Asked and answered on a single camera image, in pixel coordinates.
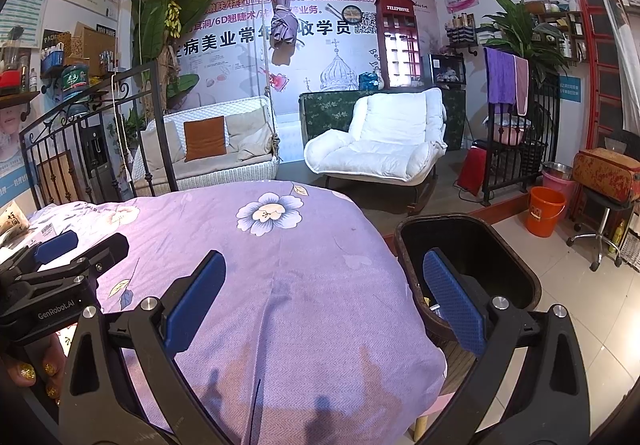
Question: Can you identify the wall rack with bottles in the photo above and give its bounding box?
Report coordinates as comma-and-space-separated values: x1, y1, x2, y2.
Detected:
445, 15, 496, 58

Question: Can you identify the wooden wall shelf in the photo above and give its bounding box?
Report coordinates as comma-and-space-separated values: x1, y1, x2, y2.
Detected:
0, 92, 41, 120

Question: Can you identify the brown wooden panel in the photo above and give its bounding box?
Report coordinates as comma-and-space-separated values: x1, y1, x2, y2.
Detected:
37, 150, 81, 206

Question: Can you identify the beige cushion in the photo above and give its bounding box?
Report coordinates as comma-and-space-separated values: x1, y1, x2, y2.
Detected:
140, 120, 186, 170
225, 107, 275, 160

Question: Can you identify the grey water dispenser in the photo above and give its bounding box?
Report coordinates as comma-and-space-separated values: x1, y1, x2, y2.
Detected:
77, 120, 113, 206

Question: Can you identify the red ladder shelf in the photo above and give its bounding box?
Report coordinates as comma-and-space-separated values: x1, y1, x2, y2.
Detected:
575, 0, 628, 166

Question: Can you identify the blue striped wall poster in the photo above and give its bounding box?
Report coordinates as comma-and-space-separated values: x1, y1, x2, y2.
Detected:
0, 0, 48, 50

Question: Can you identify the white cardboard box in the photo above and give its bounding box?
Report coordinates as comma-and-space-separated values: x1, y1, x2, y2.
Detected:
27, 219, 71, 246

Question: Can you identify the black iron railing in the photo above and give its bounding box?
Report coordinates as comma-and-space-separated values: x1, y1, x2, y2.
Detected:
19, 60, 181, 210

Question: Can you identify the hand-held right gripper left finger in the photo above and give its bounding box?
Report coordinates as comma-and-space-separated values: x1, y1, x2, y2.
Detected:
57, 250, 227, 445

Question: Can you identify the red bag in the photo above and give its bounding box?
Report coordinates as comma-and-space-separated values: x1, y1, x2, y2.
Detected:
457, 147, 488, 196

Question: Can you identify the black trash bin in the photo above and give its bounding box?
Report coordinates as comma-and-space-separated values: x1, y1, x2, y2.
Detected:
395, 215, 543, 346

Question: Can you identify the person's left hand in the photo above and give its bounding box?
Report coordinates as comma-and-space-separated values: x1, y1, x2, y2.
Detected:
0, 332, 68, 406

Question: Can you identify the teal round tin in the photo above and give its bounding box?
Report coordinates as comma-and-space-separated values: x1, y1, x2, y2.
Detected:
60, 65, 90, 100

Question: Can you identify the pink washbasin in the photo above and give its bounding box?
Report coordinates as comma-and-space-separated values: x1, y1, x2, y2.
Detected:
492, 117, 532, 146

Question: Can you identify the blue wall sign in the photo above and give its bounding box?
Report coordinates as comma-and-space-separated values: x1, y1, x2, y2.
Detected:
557, 72, 583, 98

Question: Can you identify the purple towel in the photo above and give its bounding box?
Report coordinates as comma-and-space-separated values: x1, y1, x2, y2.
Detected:
484, 47, 517, 106

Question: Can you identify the brown cardboard box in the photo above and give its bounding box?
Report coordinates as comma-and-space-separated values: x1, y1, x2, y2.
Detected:
70, 22, 118, 70

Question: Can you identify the green potted plant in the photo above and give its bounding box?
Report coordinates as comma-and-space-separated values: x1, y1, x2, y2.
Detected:
482, 0, 556, 86

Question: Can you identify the green floral cabinet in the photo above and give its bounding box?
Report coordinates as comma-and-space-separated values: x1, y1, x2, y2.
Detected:
298, 87, 467, 160

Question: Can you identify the pink towel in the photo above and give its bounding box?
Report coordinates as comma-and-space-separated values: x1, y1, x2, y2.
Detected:
515, 56, 530, 116

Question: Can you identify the black photo frame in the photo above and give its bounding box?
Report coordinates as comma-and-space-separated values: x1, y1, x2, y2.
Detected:
429, 53, 467, 86

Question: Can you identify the brown paper packet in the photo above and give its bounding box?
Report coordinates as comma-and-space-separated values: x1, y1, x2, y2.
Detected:
0, 204, 27, 238

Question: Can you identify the purple floral tablecloth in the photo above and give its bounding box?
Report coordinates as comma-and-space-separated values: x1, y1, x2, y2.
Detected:
0, 179, 447, 445

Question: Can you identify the red telephone booth cabinet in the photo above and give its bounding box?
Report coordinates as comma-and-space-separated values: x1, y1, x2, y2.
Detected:
374, 0, 426, 89

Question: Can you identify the white wicker swing sofa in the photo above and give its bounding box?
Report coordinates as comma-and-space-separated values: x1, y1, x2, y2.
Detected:
131, 95, 281, 198

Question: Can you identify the orange-brown cushion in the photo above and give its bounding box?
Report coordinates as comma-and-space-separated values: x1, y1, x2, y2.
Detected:
183, 116, 228, 162

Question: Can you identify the pink plastic bucket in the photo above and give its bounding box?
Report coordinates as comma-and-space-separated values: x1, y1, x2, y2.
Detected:
542, 173, 576, 220

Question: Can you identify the white padded armchair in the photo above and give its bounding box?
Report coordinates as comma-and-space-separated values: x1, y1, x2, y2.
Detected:
304, 87, 448, 186

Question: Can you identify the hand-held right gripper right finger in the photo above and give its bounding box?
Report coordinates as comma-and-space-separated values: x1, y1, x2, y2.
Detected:
422, 247, 592, 445

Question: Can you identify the metal basin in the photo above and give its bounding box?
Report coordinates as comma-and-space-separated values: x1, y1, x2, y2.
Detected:
541, 161, 576, 180

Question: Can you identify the orange plastic bucket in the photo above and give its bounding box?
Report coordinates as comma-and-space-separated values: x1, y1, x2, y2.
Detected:
525, 186, 567, 238

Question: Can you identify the black chrome stool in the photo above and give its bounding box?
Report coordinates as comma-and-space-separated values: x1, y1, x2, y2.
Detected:
566, 187, 636, 272

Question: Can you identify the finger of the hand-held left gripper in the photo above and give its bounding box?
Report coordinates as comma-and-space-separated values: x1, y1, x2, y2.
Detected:
0, 230, 79, 281
12, 232, 130, 298

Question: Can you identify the black iron fence rack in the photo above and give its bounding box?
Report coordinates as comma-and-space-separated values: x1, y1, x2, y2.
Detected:
482, 75, 561, 206

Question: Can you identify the brown patterned bag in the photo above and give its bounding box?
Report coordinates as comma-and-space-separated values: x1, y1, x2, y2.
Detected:
571, 148, 640, 203

